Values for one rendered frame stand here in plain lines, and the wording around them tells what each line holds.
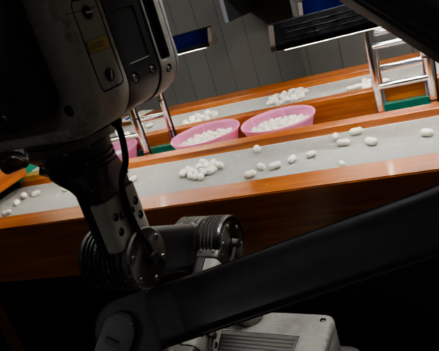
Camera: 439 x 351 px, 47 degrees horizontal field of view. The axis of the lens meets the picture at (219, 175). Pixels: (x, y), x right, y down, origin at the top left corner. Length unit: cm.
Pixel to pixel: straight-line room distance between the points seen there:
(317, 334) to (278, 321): 11
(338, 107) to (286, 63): 214
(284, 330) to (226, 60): 317
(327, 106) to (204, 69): 250
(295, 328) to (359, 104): 93
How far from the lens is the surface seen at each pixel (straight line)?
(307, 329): 122
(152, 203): 136
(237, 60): 413
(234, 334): 126
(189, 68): 434
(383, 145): 141
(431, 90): 160
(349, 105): 188
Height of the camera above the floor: 124
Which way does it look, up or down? 20 degrees down
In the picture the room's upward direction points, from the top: 17 degrees counter-clockwise
